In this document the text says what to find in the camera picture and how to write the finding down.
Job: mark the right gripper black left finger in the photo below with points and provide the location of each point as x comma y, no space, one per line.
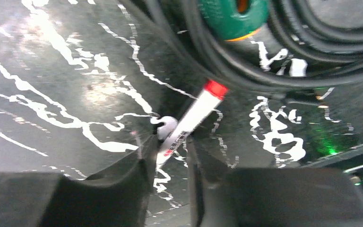
116,196

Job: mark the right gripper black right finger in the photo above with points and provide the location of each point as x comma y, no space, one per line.
269,197

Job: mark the red white marker pen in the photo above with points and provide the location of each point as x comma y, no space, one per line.
174,132

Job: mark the orange green sensor plug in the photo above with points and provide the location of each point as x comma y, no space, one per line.
234,20

